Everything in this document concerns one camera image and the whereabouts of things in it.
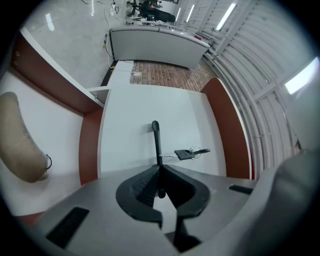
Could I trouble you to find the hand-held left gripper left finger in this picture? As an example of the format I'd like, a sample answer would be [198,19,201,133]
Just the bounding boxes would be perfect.
[37,164,176,256]

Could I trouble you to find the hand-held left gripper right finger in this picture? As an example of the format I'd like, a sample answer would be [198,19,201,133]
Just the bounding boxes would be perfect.
[163,164,258,253]

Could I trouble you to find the person's right forearm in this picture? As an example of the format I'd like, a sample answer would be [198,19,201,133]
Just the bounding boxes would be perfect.
[0,91,51,184]

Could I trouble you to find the black wrist band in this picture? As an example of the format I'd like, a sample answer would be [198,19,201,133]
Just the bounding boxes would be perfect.
[44,152,54,174]

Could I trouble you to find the white pipe run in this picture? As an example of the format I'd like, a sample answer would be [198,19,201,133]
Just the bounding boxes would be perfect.
[204,47,301,181]

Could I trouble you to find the black office chair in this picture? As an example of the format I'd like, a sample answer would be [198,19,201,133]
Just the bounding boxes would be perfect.
[125,0,176,24]

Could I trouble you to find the black keys on ring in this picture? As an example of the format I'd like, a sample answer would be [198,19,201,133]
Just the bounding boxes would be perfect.
[159,145,211,161]

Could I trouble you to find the yellow-green cable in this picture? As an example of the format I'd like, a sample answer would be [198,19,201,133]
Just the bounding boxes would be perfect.
[102,32,116,71]

